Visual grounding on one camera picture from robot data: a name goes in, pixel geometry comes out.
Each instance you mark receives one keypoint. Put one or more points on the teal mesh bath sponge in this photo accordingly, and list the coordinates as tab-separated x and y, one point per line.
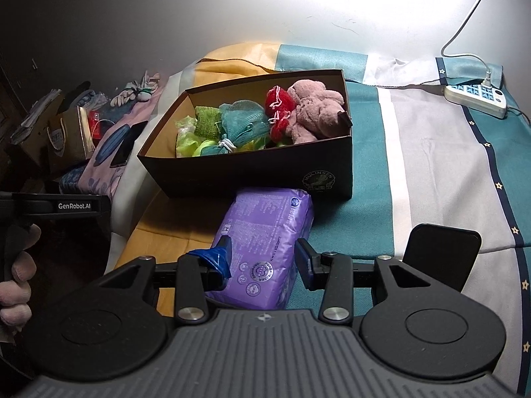
244	124

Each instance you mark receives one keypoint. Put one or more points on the brown cardboard box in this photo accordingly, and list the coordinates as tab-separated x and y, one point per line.
257	170

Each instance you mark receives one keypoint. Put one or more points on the person's left hand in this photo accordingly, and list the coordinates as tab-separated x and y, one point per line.
18	302

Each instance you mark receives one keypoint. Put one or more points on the clear plastic bag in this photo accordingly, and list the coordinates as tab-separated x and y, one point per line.
93	100

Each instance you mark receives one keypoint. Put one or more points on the cardboard box with papers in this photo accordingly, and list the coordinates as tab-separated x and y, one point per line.
35	126

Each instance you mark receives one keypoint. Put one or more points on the green knitted cloth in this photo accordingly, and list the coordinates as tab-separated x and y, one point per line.
207	120

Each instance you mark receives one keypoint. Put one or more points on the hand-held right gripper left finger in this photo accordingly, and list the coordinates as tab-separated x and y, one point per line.
216	260

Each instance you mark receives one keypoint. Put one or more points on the red packet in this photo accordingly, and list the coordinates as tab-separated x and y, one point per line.
94	126

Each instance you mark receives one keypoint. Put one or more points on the black smartphone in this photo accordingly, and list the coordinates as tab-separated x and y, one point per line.
129	143

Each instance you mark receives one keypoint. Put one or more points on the pink plush toy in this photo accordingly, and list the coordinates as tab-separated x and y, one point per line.
315	112

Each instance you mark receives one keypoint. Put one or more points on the white power strip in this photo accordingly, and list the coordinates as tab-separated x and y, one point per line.
477	97

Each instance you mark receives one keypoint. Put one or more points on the white glove bundle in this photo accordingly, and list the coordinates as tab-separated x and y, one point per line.
122	95
146	89

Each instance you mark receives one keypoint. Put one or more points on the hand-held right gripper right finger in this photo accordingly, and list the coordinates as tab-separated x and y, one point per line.
305	263

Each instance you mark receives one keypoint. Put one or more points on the blue oblong case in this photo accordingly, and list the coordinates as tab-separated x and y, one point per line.
110	145

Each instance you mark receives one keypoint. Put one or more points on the gold paper bag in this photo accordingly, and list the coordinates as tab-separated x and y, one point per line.
68	141

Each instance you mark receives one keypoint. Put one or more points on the striped bed sheet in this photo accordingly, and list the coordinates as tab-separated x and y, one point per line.
435	166

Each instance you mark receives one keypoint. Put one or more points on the red mesh bath sponge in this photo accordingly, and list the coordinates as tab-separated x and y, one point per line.
278	103

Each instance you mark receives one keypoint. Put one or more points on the purple plastic packet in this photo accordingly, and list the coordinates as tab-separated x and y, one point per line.
257	236

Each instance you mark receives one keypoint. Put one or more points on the pink printed blanket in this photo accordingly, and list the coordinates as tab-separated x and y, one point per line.
103	178

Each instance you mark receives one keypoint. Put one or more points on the black flat plate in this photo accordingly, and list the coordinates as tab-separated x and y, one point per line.
444	257

